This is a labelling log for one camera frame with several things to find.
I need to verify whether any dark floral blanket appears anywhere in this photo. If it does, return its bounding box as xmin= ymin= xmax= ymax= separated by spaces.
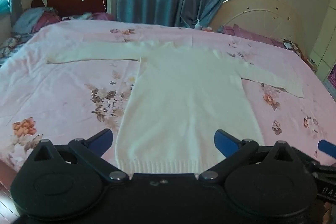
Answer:
xmin=0 ymin=32 xmax=29 ymax=65

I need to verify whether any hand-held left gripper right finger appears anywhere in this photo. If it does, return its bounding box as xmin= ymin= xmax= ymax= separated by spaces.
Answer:
xmin=198 ymin=130 xmax=302 ymax=182

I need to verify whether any purple pillow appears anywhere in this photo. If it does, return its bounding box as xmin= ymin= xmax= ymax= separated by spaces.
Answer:
xmin=33 ymin=10 xmax=63 ymax=32

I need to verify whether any purple blanket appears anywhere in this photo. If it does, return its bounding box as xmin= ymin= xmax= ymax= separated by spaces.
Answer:
xmin=218 ymin=24 xmax=285 ymax=47

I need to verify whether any pink floral bed sheet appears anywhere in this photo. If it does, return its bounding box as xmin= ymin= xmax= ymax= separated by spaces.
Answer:
xmin=0 ymin=20 xmax=336 ymax=172

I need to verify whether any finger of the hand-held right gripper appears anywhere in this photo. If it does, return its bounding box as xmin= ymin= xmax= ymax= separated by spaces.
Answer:
xmin=302 ymin=139 xmax=336 ymax=174

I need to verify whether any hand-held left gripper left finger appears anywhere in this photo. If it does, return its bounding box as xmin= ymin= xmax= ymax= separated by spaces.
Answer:
xmin=33 ymin=129 xmax=130 ymax=183

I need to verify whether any white knit sweater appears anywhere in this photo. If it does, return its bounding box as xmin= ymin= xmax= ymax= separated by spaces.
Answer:
xmin=47 ymin=40 xmax=305 ymax=174

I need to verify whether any cream round metal headboard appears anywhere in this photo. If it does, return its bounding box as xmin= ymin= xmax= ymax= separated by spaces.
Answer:
xmin=210 ymin=0 xmax=302 ymax=42

